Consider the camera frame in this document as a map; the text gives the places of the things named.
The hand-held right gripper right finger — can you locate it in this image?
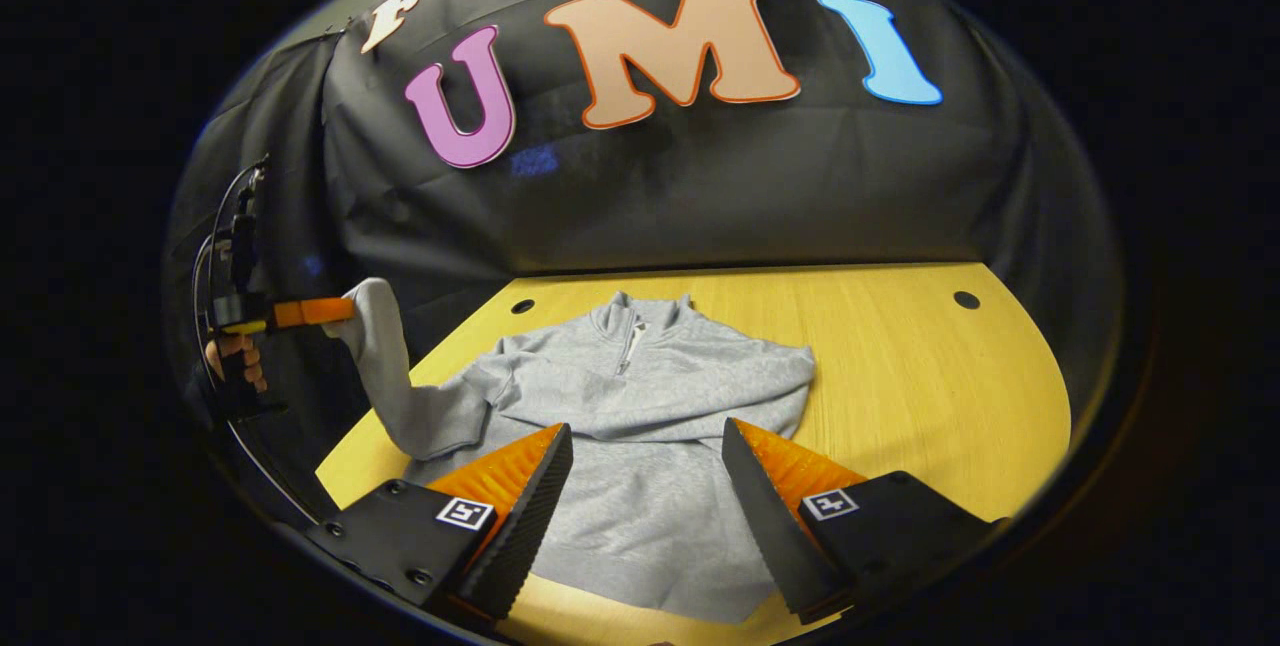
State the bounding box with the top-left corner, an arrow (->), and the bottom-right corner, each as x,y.
722,418 -> 1011,625

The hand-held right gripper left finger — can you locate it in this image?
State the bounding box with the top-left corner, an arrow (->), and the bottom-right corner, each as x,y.
305,423 -> 575,622

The grey zip-neck sweatshirt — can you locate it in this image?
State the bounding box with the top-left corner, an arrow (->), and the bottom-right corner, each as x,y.
322,278 -> 816,624

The black backdrop cloth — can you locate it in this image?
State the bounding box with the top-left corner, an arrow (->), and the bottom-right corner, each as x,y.
165,0 -> 1121,487

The black cable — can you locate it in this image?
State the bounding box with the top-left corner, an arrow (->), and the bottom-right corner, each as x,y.
192,158 -> 269,327

